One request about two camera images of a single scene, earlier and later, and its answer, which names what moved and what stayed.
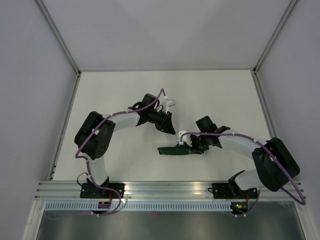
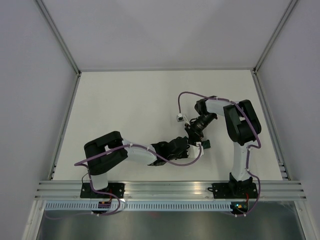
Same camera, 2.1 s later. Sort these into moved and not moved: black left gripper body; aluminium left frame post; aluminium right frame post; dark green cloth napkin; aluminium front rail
Moved: black left gripper body; dark green cloth napkin
Not moved: aluminium left frame post; aluminium front rail; aluminium right frame post
